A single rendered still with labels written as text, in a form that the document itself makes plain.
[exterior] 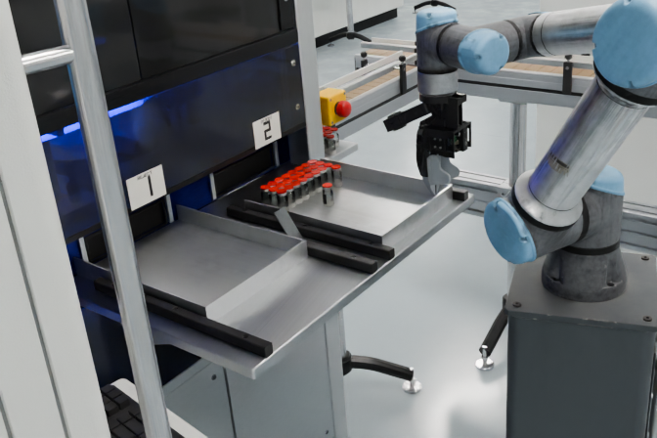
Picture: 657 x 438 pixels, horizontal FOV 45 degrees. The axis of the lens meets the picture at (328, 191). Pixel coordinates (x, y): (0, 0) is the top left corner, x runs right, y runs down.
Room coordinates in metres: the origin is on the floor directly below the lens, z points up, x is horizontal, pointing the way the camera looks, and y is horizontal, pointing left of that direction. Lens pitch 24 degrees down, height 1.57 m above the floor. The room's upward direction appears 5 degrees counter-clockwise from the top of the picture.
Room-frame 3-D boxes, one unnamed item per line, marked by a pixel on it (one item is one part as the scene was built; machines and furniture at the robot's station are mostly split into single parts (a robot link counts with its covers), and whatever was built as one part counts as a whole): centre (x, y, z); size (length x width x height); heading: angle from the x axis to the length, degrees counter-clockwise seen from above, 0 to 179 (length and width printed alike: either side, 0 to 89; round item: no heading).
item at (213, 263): (1.29, 0.26, 0.90); 0.34 x 0.26 x 0.04; 52
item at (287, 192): (1.55, 0.05, 0.90); 0.18 x 0.02 x 0.05; 141
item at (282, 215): (1.33, 0.04, 0.91); 0.14 x 0.03 x 0.06; 52
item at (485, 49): (1.35, -0.28, 1.23); 0.11 x 0.11 x 0.08; 29
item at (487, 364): (2.26, -0.59, 0.07); 0.50 x 0.08 x 0.14; 142
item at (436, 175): (1.41, -0.21, 0.96); 0.06 x 0.03 x 0.09; 51
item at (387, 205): (1.48, -0.04, 0.90); 0.34 x 0.26 x 0.04; 51
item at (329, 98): (1.82, -0.01, 0.99); 0.08 x 0.07 x 0.07; 52
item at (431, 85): (1.43, -0.22, 1.15); 0.08 x 0.08 x 0.05
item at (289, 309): (1.38, 0.10, 0.87); 0.70 x 0.48 x 0.02; 142
